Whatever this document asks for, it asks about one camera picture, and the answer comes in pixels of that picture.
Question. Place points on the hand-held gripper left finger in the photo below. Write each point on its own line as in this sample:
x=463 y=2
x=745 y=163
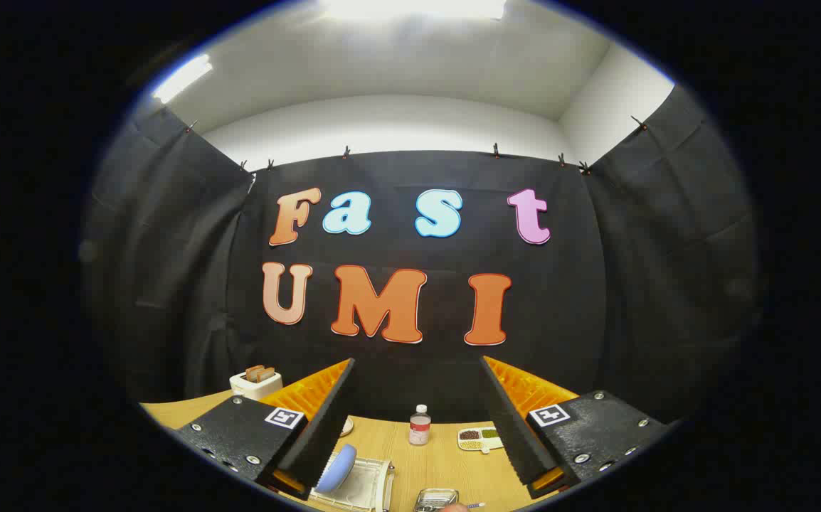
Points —
x=321 y=434

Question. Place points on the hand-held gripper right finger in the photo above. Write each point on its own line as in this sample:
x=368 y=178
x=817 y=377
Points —
x=514 y=427

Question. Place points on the light blue plate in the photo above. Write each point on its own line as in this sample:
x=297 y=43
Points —
x=339 y=466

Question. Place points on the white dish rack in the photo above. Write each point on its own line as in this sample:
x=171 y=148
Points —
x=364 y=483

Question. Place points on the small plate with brown food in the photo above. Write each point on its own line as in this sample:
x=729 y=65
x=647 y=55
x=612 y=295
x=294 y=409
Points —
x=347 y=427

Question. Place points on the white divided dish with beans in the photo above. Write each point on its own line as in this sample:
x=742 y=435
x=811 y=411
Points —
x=480 y=439

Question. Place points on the white toaster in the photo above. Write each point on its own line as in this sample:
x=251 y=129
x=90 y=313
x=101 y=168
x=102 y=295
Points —
x=254 y=389

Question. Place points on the brown toast slice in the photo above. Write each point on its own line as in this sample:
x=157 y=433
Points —
x=267 y=372
x=252 y=374

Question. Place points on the clear bottle with red label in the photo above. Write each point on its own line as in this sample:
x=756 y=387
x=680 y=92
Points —
x=420 y=427

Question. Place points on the black backdrop cloth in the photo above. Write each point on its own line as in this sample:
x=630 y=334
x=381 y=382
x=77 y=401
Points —
x=581 y=299

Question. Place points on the row of small cloth clips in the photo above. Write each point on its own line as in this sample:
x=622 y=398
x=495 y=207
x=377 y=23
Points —
x=495 y=151

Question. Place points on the ceiling light strip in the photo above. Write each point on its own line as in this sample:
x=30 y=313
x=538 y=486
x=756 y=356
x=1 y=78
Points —
x=181 y=78

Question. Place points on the ceiling light panel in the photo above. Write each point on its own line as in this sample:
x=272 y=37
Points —
x=410 y=7

